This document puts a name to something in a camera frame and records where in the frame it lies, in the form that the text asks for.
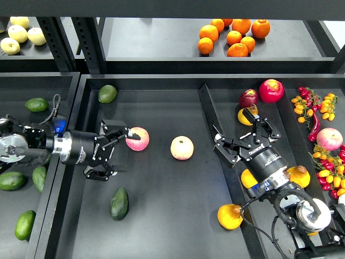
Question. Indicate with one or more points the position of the lower cherry tomato bunch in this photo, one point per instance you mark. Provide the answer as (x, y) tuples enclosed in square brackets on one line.
[(329, 170)]

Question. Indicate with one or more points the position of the light green avocado bottom left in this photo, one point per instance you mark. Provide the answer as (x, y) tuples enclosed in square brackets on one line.
[(24, 225)]

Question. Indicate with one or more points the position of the orange pile on shelf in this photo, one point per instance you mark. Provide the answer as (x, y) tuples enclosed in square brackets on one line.
[(241, 39)]

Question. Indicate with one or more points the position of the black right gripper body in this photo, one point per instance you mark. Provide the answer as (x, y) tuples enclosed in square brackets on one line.
[(266, 165)]

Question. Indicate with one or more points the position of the pale pear top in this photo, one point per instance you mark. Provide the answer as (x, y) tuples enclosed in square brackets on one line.
[(20, 20)]

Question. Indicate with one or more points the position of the avocado beside tray wall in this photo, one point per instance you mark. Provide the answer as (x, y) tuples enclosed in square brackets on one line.
[(38, 178)]

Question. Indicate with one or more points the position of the light green avocado top corner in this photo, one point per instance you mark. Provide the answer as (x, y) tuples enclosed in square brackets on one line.
[(107, 94)]

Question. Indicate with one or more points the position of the bright red apple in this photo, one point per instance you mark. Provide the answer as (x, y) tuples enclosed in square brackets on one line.
[(271, 91)]

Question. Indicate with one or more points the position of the dark green avocado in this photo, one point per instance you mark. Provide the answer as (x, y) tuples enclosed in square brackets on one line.
[(118, 205)]

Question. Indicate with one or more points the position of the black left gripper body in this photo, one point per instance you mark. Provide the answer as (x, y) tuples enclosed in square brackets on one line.
[(85, 148)]

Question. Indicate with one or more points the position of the pale pear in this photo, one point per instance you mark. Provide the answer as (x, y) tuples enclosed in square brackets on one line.
[(36, 36), (10, 46), (20, 20), (18, 33)]

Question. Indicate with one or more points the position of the yellow pear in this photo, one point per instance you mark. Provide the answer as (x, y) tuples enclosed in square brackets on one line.
[(242, 119), (300, 175), (229, 216), (312, 233), (247, 179)]

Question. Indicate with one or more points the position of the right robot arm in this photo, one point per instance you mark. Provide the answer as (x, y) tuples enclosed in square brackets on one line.
[(307, 218)]

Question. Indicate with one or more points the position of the black tray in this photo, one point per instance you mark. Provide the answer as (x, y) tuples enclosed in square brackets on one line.
[(172, 204), (16, 90)]

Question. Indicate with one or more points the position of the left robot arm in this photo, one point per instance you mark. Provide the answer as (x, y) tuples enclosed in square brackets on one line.
[(19, 140)]

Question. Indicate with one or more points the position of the red chili pepper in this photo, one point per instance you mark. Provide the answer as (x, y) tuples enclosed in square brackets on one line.
[(315, 129)]

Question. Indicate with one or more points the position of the avocado lower left edge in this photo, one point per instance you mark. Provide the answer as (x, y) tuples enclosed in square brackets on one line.
[(12, 180)]

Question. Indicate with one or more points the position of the pale pear front left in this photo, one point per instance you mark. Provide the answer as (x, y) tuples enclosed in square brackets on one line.
[(10, 46)]

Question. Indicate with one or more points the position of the upper cherry tomato bunch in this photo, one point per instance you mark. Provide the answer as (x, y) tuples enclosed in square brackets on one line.
[(308, 103)]

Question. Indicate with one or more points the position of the pale pear right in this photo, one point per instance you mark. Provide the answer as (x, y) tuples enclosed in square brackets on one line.
[(36, 36)]

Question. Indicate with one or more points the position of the black centre tray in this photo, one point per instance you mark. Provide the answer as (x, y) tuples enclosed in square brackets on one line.
[(172, 204)]

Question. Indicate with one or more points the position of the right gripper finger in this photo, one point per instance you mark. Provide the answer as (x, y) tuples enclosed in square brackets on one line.
[(262, 132), (228, 149)]

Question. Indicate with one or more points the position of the pale pear middle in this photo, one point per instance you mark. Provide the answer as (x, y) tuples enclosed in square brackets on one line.
[(18, 33)]

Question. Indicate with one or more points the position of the green avocado upper left tray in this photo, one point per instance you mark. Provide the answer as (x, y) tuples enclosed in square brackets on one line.
[(37, 104)]

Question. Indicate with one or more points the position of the black shelf upright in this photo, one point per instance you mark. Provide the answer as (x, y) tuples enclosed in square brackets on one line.
[(88, 33)]

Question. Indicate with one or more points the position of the black tray divider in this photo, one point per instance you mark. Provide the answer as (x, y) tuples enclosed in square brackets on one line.
[(252, 238)]

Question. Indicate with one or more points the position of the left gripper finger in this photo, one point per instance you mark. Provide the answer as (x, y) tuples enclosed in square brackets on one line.
[(114, 131), (92, 174)]

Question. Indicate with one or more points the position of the dark red apple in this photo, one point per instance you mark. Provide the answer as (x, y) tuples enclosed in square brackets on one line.
[(247, 98)]

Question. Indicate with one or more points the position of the cherry tomato bunch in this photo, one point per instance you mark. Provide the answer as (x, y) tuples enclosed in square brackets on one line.
[(329, 170), (308, 103)]

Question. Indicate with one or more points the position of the pink apple right side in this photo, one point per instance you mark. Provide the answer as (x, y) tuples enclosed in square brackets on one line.
[(329, 139)]

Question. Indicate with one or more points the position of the pale yellow pink apple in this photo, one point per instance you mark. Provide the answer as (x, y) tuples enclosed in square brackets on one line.
[(181, 148)]

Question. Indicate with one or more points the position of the black left tray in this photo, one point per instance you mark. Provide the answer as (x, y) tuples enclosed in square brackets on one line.
[(16, 90)]

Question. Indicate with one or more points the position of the pink red apple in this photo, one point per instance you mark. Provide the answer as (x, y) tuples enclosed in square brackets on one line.
[(138, 145)]

